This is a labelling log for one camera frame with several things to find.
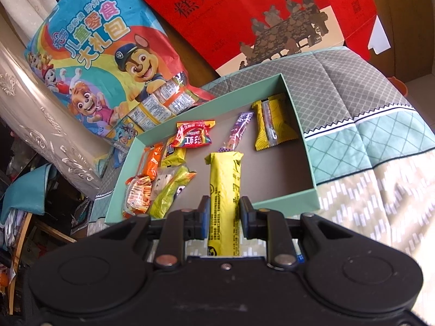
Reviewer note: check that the green cardboard box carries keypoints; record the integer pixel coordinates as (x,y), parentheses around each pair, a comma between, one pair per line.
(268,166)

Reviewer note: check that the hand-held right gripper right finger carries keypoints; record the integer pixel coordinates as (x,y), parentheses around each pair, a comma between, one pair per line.
(246,217)

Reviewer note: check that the red rainbow candy packet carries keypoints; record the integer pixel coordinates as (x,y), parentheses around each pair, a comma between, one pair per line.
(192,137)

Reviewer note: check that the teal cloth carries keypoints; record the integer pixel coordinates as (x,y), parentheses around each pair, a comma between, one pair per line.
(30,186)

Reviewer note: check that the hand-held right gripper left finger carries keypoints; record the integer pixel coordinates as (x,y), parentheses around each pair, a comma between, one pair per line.
(204,217)

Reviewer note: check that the green yellow snack packet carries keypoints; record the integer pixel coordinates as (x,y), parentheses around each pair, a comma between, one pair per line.
(166,202)

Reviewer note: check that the plain orange snack packet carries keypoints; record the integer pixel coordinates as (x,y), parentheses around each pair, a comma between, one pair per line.
(153,161)

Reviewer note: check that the purple stick snack packet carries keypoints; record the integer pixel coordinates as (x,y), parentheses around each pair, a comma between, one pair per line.
(238,130)

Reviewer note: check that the beige embroidered curtain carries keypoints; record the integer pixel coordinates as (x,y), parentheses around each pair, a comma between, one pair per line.
(34,108)

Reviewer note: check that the cartoon printed snack bag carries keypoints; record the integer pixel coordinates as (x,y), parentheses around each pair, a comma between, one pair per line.
(95,40)

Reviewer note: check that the long yellow snack packet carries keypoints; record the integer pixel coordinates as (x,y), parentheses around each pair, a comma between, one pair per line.
(222,190)

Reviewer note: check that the small yellow snack packet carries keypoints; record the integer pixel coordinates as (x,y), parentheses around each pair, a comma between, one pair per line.
(173,154)

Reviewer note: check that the patterned quilt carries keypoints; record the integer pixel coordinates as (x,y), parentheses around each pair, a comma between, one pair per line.
(373,176)

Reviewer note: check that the orange fries snack packet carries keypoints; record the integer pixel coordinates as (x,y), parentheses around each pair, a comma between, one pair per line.
(136,195)

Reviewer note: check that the wooden cabinet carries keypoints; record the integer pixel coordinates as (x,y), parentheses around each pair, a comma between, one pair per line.
(407,13)

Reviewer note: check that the yellow packet with clear seam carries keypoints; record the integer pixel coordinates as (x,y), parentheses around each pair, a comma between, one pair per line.
(283,125)

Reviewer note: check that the wooden chair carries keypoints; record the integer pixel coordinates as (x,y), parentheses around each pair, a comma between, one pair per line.
(23,244)

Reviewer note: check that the beige snack packet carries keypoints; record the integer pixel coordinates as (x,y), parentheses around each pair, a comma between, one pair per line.
(162,181)

